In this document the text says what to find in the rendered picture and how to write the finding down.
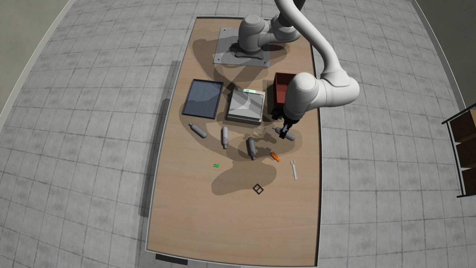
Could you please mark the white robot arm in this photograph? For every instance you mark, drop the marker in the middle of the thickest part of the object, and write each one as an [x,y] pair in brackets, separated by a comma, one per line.
[304,92]

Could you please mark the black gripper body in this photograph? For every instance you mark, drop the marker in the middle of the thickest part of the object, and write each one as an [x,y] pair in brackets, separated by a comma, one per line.
[289,121]

